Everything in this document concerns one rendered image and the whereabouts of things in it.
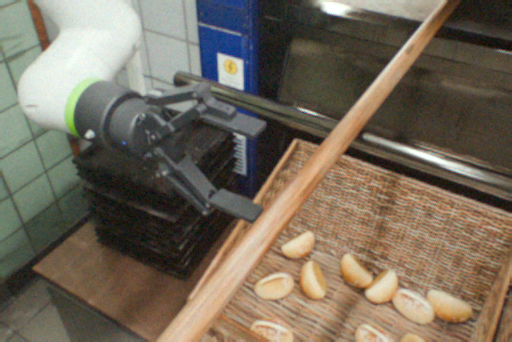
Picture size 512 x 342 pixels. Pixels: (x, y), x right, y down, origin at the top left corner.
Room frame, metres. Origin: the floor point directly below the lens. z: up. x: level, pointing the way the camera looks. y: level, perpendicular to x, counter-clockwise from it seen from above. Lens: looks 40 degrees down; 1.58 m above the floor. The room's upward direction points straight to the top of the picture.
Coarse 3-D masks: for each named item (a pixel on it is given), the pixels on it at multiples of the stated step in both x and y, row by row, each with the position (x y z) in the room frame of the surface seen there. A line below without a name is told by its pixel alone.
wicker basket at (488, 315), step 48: (336, 192) 0.89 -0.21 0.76; (384, 192) 0.85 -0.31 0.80; (432, 192) 0.80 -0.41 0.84; (336, 240) 0.85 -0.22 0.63; (384, 240) 0.80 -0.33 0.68; (240, 288) 0.73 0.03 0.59; (336, 288) 0.73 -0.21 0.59; (480, 288) 0.67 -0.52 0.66; (240, 336) 0.53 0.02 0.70; (336, 336) 0.60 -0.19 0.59; (432, 336) 0.60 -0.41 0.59; (480, 336) 0.52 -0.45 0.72
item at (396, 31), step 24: (312, 0) 1.07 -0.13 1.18; (312, 24) 1.02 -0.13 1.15; (336, 24) 0.99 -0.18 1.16; (360, 24) 0.96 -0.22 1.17; (384, 24) 0.94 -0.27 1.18; (408, 24) 0.94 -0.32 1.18; (432, 48) 0.88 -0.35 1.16; (456, 48) 0.86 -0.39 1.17; (480, 48) 0.84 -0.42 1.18; (504, 48) 0.83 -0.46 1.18
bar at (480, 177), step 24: (216, 96) 0.69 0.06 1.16; (240, 96) 0.68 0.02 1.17; (288, 120) 0.62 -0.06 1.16; (312, 120) 0.61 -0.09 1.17; (336, 120) 0.60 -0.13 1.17; (360, 144) 0.56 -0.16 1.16; (384, 144) 0.55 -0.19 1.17; (408, 144) 0.54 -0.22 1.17; (432, 168) 0.51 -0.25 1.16; (456, 168) 0.49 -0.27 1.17; (480, 168) 0.49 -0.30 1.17; (504, 192) 0.46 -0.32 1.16
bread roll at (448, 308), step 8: (432, 296) 0.67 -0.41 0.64; (440, 296) 0.66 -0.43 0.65; (448, 296) 0.66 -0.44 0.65; (432, 304) 0.66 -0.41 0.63; (440, 304) 0.65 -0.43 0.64; (448, 304) 0.64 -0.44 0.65; (456, 304) 0.64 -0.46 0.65; (464, 304) 0.64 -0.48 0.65; (440, 312) 0.64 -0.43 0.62; (448, 312) 0.63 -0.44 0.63; (456, 312) 0.63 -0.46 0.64; (464, 312) 0.63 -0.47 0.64; (448, 320) 0.63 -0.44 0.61; (456, 320) 0.62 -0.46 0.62; (464, 320) 0.62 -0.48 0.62
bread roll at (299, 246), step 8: (304, 232) 0.86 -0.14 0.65; (288, 240) 0.85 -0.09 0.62; (296, 240) 0.83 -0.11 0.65; (304, 240) 0.83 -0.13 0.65; (312, 240) 0.84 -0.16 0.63; (288, 248) 0.81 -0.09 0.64; (296, 248) 0.81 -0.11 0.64; (304, 248) 0.82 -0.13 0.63; (312, 248) 0.84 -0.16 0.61; (288, 256) 0.81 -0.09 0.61; (296, 256) 0.81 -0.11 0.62
